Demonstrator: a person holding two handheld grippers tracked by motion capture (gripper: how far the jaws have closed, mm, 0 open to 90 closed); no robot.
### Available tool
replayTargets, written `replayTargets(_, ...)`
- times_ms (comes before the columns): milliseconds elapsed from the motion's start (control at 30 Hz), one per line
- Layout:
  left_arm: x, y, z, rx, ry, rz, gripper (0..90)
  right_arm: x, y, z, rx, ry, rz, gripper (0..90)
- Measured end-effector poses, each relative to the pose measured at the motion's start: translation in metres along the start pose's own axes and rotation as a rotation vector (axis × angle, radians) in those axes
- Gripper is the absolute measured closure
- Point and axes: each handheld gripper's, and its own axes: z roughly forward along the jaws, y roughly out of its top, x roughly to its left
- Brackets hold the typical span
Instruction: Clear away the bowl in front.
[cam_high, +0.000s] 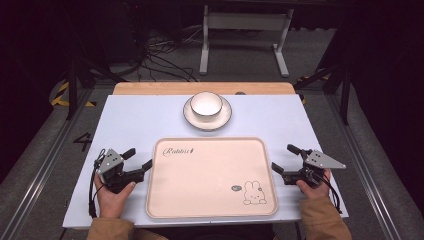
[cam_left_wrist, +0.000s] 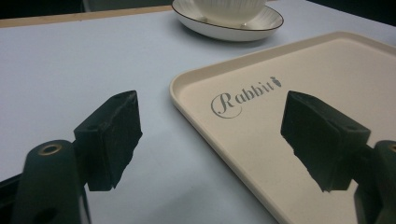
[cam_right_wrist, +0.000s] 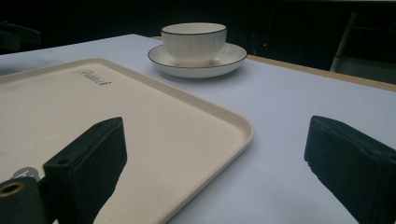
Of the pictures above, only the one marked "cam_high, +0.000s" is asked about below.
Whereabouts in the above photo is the black tripod stand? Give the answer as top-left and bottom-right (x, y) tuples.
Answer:
(63, 54), (128, 122)
(293, 61), (355, 126)

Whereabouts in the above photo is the yellow black floor tape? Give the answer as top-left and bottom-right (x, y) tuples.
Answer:
(49, 81), (98, 108)

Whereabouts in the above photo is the tangle of black floor cables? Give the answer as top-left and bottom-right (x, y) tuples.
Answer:
(138, 28), (204, 83)

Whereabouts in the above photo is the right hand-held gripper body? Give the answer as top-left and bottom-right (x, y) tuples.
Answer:
(282, 149), (347, 188)

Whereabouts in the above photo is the person's left hand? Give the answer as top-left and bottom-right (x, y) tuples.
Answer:
(93, 173), (137, 220)

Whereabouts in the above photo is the beige tray with rabbit print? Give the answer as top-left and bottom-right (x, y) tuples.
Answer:
(145, 136), (279, 220)

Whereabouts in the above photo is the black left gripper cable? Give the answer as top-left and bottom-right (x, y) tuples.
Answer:
(87, 149), (108, 220)

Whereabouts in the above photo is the white bowl with dark rim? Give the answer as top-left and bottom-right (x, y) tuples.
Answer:
(189, 91), (224, 123)

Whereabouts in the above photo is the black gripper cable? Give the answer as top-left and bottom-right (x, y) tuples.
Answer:
(313, 169), (344, 215)
(87, 149), (108, 220)

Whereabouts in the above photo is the pale blue table mat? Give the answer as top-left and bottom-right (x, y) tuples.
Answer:
(62, 94), (350, 230)

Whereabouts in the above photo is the wooden table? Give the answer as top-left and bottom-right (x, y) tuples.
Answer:
(112, 81), (297, 96)

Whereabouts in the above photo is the person's right hand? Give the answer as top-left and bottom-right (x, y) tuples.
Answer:
(295, 168), (332, 200)

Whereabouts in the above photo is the white metal stand frame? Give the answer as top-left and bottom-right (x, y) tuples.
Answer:
(198, 4), (295, 79)

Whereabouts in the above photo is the white plate with dark rim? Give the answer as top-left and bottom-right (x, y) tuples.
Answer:
(182, 95), (233, 132)

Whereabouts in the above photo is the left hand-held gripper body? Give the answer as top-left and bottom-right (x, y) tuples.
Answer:
(97, 148), (145, 195)

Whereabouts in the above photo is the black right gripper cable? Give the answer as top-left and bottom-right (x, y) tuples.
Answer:
(313, 169), (344, 215)

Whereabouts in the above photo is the aluminium floor rail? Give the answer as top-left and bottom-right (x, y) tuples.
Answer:
(324, 93), (406, 240)
(0, 88), (96, 240)

